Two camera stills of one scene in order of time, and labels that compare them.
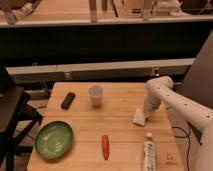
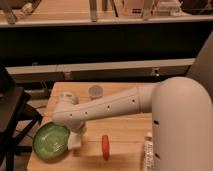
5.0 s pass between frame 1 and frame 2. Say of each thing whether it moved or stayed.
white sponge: moved
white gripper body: moved
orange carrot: stayed
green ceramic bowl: stayed
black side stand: stayed
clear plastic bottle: stayed
